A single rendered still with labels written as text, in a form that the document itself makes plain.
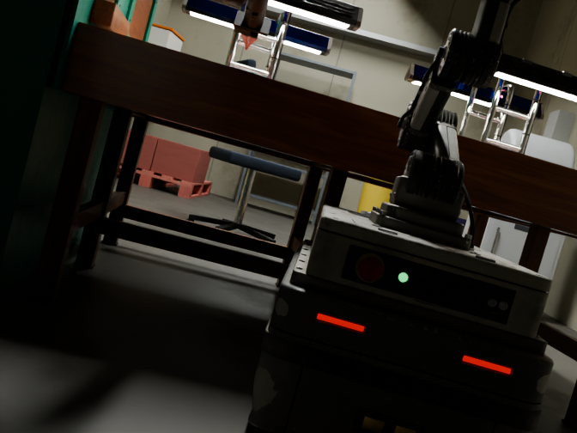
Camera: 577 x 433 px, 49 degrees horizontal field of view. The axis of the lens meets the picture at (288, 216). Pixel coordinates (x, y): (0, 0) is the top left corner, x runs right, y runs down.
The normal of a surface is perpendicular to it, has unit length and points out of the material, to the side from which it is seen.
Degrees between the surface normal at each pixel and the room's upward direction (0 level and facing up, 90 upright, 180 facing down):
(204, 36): 90
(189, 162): 90
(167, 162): 90
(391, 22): 90
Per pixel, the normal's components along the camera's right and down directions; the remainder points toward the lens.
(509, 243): -0.06, 0.05
